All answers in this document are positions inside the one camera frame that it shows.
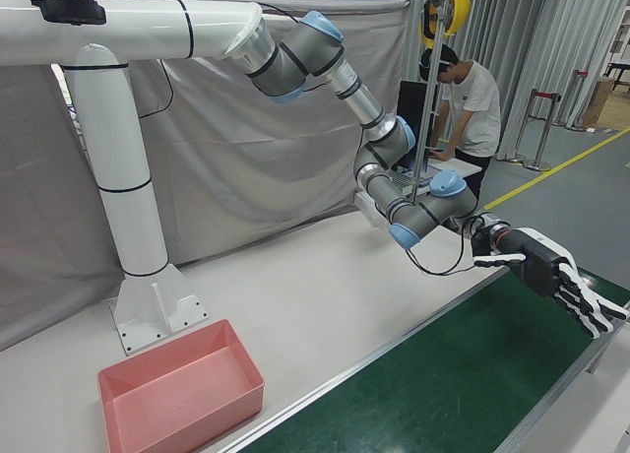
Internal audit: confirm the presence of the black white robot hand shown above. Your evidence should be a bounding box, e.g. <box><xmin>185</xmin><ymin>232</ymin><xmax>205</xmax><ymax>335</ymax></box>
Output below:
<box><xmin>470</xmin><ymin>226</ymin><xmax>630</xmax><ymax>340</ymax></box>

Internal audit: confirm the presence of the pink plastic basket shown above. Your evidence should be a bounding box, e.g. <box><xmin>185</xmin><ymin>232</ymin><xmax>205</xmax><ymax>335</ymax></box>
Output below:
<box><xmin>96</xmin><ymin>318</ymin><xmax>267</xmax><ymax>453</ymax></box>

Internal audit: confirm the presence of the white small desk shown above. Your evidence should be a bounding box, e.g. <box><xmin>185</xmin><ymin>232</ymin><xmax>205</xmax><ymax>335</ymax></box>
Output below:
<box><xmin>393</xmin><ymin>155</ymin><xmax>484</xmax><ymax>198</ymax></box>

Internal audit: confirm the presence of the green conveyor belt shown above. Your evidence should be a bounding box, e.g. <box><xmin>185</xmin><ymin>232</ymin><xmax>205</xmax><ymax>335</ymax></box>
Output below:
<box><xmin>209</xmin><ymin>263</ymin><xmax>630</xmax><ymax>453</ymax></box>

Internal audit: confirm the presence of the silver laptop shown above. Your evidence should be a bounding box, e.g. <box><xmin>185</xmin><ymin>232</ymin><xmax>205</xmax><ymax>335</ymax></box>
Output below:
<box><xmin>388</xmin><ymin>169</ymin><xmax>437</xmax><ymax>193</ymax></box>

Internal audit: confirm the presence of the person in white t-shirt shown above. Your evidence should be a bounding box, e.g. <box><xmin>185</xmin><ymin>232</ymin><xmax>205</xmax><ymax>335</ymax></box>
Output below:
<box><xmin>417</xmin><ymin>43</ymin><xmax>502</xmax><ymax>198</ymax></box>

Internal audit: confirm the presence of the cardboard box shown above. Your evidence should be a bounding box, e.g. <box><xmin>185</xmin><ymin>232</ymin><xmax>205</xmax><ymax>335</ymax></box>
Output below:
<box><xmin>585</xmin><ymin>76</ymin><xmax>616</xmax><ymax>129</ymax></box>

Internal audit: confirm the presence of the black computer monitor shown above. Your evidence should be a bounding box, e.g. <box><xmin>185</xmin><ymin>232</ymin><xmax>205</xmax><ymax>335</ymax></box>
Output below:
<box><xmin>397</xmin><ymin>80</ymin><xmax>429</xmax><ymax>171</ymax></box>

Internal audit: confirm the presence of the white pleated curtain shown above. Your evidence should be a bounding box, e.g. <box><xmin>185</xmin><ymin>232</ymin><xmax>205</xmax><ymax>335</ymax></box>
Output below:
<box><xmin>467</xmin><ymin>0</ymin><xmax>630</xmax><ymax>163</ymax></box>

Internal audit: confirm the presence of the yellow hard hat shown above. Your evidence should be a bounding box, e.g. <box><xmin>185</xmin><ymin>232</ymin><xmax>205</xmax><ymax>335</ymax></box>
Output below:
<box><xmin>417</xmin><ymin>0</ymin><xmax>439</xmax><ymax>50</ymax></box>
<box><xmin>437</xmin><ymin>0</ymin><xmax>473</xmax><ymax>38</ymax></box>

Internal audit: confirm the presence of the grey fabric curtain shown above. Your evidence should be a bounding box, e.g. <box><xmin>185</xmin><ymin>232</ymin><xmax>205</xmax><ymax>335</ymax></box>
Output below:
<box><xmin>0</xmin><ymin>0</ymin><xmax>412</xmax><ymax>352</ymax></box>

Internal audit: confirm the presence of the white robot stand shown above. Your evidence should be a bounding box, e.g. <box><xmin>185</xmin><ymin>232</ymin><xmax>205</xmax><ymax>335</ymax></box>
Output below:
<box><xmin>0</xmin><ymin>0</ymin><xmax>265</xmax><ymax>358</ymax></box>

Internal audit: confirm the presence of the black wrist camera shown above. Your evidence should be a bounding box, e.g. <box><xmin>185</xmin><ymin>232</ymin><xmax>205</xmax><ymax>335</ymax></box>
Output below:
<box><xmin>470</xmin><ymin>216</ymin><xmax>498</xmax><ymax>255</ymax></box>

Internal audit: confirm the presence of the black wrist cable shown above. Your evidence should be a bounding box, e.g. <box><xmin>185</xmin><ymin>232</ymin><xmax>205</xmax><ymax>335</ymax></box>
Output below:
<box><xmin>401</xmin><ymin>216</ymin><xmax>479</xmax><ymax>278</ymax></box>

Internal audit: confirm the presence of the chrome stanchion post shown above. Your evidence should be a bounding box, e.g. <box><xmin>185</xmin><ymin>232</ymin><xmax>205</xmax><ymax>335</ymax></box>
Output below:
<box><xmin>524</xmin><ymin>93</ymin><xmax>562</xmax><ymax>172</ymax></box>
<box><xmin>511</xmin><ymin>89</ymin><xmax>538</xmax><ymax>164</ymax></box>
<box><xmin>565</xmin><ymin>68</ymin><xmax>592</xmax><ymax>132</ymax></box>

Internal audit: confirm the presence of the black stand cable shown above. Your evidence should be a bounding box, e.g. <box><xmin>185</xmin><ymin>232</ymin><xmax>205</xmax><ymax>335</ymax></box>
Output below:
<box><xmin>139</xmin><ymin>58</ymin><xmax>174</xmax><ymax>119</ymax></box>

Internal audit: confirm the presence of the black camera on stand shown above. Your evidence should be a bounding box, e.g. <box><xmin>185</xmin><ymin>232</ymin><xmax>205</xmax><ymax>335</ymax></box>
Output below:
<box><xmin>27</xmin><ymin>0</ymin><xmax>107</xmax><ymax>26</ymax></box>

